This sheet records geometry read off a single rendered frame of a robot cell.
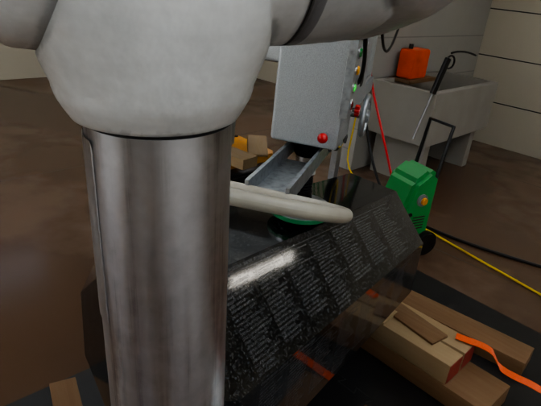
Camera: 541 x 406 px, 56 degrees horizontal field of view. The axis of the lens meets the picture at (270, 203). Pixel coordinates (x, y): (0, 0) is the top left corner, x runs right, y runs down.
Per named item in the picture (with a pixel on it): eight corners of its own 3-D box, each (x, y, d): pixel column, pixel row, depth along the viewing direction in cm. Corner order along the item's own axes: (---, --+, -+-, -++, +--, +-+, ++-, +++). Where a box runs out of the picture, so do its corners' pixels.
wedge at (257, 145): (246, 142, 268) (247, 134, 266) (265, 144, 269) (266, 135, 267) (247, 155, 250) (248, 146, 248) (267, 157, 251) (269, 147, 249)
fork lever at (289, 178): (297, 134, 195) (299, 121, 193) (347, 142, 190) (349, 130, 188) (230, 194, 134) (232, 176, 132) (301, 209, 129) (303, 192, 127)
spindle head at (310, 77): (297, 122, 196) (312, -3, 178) (353, 132, 190) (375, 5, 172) (268, 147, 164) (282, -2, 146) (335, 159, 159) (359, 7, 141)
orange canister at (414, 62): (388, 79, 466) (394, 42, 453) (415, 76, 500) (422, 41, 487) (409, 84, 453) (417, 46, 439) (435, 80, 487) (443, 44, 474)
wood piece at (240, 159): (211, 158, 242) (212, 148, 240) (226, 154, 249) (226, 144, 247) (242, 170, 231) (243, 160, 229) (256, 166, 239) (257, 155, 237)
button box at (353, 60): (342, 113, 160) (357, 18, 148) (350, 114, 159) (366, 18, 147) (337, 118, 153) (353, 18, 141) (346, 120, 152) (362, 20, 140)
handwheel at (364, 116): (340, 127, 185) (347, 85, 178) (368, 132, 182) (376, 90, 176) (332, 138, 171) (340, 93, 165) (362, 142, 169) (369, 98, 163)
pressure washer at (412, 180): (398, 230, 370) (425, 113, 335) (433, 253, 343) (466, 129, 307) (360, 237, 354) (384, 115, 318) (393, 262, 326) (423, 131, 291)
